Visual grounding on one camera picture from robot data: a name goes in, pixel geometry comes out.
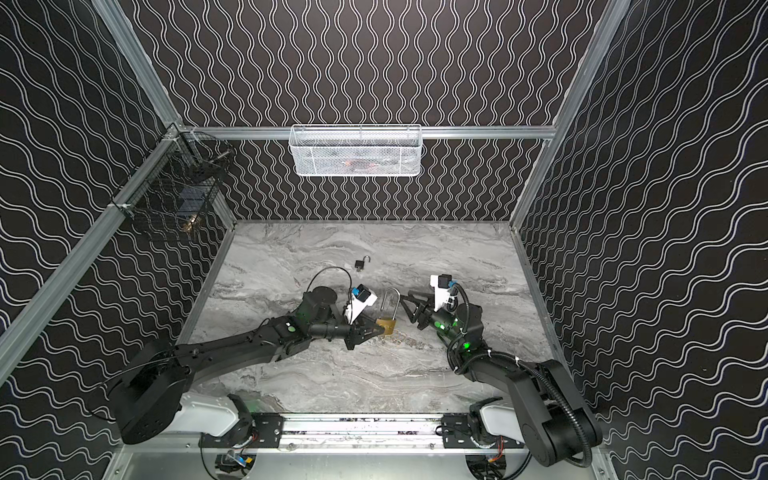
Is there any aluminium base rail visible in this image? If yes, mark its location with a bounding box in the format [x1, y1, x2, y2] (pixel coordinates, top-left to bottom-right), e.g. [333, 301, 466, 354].
[119, 412, 607, 454]

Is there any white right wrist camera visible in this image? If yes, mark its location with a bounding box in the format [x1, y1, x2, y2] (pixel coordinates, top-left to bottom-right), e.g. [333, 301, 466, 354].
[430, 274, 456, 312]

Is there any aluminium back crossbar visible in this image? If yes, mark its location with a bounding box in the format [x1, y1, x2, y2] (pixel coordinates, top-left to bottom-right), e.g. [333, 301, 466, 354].
[185, 124, 556, 141]

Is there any brass padlock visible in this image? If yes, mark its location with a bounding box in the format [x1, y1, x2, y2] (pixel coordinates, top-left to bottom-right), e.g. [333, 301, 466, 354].
[376, 287, 401, 336]

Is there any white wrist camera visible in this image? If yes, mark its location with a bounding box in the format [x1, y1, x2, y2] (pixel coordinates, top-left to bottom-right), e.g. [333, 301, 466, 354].
[430, 274, 456, 312]
[344, 284, 378, 324]

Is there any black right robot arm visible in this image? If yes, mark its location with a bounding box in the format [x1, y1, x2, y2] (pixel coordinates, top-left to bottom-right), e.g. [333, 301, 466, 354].
[399, 292, 602, 468]

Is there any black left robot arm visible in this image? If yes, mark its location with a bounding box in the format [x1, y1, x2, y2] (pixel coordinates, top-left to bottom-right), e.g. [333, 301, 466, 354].
[107, 285, 385, 445]

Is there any black wire wall basket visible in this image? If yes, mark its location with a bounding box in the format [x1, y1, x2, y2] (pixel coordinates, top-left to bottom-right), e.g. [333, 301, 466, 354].
[120, 131, 235, 243]

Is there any small black padlock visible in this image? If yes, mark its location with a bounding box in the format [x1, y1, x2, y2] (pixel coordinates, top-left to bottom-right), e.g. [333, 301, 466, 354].
[354, 255, 371, 272]

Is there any aluminium left side rail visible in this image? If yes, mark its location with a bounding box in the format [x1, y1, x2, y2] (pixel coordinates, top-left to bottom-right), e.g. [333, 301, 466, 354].
[1, 126, 180, 381]

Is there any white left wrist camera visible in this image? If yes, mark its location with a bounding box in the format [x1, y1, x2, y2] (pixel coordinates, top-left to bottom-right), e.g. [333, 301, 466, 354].
[344, 284, 378, 324]

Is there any aluminium corner frame post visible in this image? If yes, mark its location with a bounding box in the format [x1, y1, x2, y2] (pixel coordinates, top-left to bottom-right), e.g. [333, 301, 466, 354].
[92, 0, 183, 126]

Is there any black corrugated cable conduit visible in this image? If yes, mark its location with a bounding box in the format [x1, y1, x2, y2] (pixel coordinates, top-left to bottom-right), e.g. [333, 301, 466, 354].
[446, 281, 595, 469]

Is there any aluminium right corner post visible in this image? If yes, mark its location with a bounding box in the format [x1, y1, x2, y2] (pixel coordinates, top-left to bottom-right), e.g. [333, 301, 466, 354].
[510, 0, 631, 231]

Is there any white mesh wall basket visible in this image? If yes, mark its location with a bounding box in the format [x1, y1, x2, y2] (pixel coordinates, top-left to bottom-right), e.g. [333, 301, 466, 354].
[288, 133, 424, 177]

